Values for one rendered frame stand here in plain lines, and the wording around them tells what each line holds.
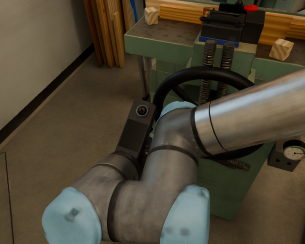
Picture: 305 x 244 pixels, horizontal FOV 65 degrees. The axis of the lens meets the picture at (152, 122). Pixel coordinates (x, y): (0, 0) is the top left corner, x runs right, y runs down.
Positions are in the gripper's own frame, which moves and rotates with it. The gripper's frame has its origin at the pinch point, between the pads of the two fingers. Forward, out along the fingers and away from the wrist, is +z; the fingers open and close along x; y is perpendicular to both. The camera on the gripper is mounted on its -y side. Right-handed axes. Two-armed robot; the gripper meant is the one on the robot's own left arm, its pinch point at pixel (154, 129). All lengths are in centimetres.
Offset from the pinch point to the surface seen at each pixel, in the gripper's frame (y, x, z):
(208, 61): -18.0, 8.4, 4.6
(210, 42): -22.1, 7.7, 3.0
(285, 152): 3.5, 36.2, 21.1
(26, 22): -15, -116, 82
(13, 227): 80, -66, 23
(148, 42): -19.3, -10.7, 16.7
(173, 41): -20.9, -3.6, 16.7
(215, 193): 40, 24, 48
